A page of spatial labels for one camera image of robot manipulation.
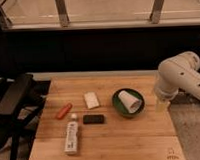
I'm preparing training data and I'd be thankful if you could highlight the white sponge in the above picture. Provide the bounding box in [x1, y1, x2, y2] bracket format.
[84, 92, 100, 109]

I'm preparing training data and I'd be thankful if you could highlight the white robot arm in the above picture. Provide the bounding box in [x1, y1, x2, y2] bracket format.
[153, 51, 200, 112]

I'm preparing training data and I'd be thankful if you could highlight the white paper cup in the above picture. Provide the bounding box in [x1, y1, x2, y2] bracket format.
[118, 90, 142, 113]

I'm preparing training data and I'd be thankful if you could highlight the green bowl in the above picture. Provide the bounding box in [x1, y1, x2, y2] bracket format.
[112, 88, 145, 118]

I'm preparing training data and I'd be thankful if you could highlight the black rectangular block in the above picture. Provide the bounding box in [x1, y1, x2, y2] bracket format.
[83, 114, 104, 124]

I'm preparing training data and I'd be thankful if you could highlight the orange marker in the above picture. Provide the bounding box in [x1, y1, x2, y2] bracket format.
[56, 103, 73, 119]

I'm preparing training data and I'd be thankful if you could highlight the white bottle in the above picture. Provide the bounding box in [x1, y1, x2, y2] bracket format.
[64, 114, 79, 155]

